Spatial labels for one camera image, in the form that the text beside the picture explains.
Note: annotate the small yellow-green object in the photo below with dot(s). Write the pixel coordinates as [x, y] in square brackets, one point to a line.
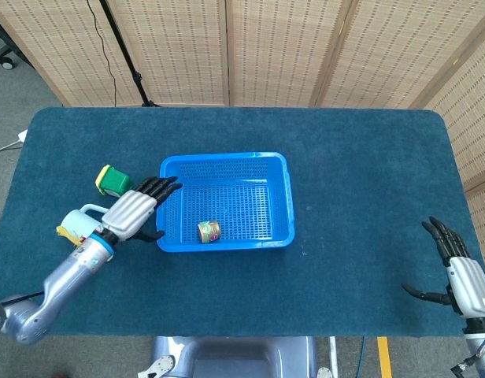
[116, 182]

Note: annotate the black caster wheel base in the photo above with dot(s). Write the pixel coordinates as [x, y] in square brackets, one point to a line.
[2, 51]

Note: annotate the small green labelled can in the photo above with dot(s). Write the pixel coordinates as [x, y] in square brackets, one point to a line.
[209, 232]

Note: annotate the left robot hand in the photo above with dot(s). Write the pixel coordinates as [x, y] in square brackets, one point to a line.
[128, 210]

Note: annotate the grey blue robot torso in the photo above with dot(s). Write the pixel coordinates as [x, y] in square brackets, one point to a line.
[234, 358]

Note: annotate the bamboo folding screen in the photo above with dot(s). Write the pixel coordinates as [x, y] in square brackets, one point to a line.
[475, 110]
[266, 51]

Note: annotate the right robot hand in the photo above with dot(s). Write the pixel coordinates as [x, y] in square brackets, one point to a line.
[469, 287]

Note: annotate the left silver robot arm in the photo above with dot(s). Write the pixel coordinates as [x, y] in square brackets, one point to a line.
[61, 279]

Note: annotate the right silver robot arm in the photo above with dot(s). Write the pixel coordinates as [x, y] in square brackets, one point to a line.
[480, 346]

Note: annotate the black tripod stand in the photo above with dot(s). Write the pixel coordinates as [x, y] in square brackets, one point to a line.
[126, 59]

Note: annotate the teal table cloth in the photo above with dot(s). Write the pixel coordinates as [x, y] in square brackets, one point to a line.
[345, 197]

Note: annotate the colourful feather shuttlecock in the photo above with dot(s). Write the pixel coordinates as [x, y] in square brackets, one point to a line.
[67, 233]

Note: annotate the blue plastic perforated basket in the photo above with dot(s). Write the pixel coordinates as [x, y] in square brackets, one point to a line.
[234, 204]

